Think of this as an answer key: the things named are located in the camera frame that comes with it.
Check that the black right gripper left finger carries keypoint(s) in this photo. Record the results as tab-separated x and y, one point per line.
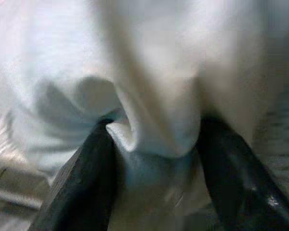
86	187

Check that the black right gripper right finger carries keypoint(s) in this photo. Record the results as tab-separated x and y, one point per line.
238	187

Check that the white pillow with tree print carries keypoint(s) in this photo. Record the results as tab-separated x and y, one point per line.
159	60

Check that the white quilted mattress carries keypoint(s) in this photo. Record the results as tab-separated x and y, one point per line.
284	144

